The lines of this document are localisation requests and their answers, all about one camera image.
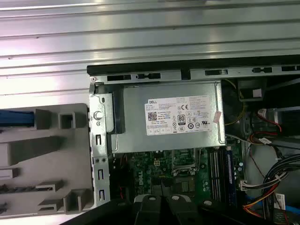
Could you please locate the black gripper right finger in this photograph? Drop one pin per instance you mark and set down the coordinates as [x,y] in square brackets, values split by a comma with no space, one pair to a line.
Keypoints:
[180,211]

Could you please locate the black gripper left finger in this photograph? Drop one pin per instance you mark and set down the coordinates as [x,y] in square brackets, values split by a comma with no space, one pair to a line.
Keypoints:
[150,211]

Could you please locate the hard disk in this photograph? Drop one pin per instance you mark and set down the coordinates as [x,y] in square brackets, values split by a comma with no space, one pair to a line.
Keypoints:
[14,117]

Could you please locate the metal socket cover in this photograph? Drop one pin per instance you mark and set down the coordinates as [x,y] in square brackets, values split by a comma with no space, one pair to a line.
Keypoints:
[182,173]

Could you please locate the green motherboard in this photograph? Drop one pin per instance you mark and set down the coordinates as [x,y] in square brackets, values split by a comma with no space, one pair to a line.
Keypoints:
[145,168]

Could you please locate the black case fan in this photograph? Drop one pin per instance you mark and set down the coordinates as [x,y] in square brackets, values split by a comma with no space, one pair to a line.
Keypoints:
[119,178]

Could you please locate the black RAM slot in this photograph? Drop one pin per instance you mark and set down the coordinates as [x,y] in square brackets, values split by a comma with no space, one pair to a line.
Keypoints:
[218,175]
[212,175]

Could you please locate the grey power supply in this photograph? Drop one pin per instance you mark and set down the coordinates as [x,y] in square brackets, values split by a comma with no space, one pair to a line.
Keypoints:
[131,140]

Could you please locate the grey parts rack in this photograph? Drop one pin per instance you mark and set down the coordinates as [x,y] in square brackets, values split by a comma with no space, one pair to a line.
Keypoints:
[47,168]

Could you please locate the black PC case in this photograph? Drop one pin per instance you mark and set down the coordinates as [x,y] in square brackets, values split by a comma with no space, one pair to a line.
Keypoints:
[140,69]

